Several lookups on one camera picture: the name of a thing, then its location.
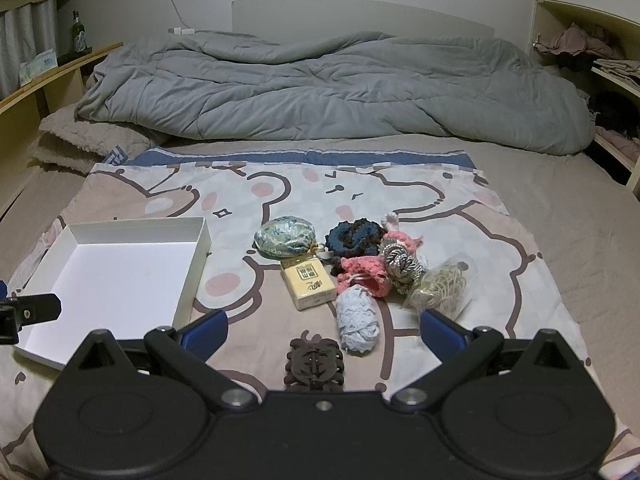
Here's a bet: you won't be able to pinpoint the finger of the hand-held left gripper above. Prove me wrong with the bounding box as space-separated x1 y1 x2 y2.
0 282 62 346

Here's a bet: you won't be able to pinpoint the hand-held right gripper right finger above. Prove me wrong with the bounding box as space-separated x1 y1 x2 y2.
390 308 583 408

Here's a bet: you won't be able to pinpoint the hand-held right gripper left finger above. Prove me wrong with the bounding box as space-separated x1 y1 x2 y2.
65 309 257 408

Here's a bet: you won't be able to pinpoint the white shallow cardboard box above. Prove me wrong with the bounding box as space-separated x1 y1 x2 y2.
13 216 212 371

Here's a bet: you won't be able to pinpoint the twisted gold grey cord bundle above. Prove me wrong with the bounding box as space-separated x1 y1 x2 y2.
379 241 427 293

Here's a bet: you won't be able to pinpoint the blue-green floral brocade pouch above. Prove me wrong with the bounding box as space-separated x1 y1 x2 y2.
253 215 317 261

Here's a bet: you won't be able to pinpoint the clear bag of rubber bands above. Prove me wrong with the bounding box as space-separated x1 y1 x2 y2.
401 254 477 319

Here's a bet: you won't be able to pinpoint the light blue lace ribbon roll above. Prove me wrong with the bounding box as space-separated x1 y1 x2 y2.
334 284 384 354

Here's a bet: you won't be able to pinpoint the bear printed blanket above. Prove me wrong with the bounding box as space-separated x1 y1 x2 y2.
0 146 632 480

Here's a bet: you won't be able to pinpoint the pink white crochet piece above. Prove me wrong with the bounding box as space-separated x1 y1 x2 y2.
381 214 424 257

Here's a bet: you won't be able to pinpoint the pink crochet scrunchie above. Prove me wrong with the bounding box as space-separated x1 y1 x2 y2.
335 255 390 297

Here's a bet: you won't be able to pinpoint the yellow tissue pack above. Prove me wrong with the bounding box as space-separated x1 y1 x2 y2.
279 254 337 312

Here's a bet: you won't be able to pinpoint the dark brown carved wooden ornament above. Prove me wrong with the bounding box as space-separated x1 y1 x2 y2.
285 337 346 394

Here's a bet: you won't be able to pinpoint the dark blue brown crochet scrunchie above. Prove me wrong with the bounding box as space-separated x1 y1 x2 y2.
324 219 389 263

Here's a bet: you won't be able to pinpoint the beige fleece blanket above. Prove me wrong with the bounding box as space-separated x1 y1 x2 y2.
29 109 168 175

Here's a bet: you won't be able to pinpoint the wooden side shelf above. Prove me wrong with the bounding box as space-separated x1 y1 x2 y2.
0 41 124 221

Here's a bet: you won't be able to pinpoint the tissue box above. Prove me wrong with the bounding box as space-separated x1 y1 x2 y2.
19 49 59 86

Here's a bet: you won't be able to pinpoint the folded pink cloth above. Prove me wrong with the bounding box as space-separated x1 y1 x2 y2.
594 126 640 162

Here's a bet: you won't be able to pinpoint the grey curtain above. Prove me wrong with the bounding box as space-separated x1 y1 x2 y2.
0 0 60 101

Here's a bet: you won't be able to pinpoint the grey duvet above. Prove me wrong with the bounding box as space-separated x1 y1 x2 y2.
75 30 597 156

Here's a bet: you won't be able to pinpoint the green glass bottle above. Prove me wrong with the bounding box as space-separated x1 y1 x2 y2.
69 9 92 57

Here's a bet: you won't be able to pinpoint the folded beige clothes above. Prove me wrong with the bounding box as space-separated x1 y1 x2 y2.
592 58 640 79

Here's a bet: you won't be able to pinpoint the crumpled pink garment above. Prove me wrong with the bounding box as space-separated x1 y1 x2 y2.
532 25 626 61

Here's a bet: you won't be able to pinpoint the white headboard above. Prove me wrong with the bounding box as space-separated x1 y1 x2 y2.
231 0 497 40

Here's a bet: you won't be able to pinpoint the cream clothes shelf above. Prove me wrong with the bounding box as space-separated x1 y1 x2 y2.
527 0 640 191

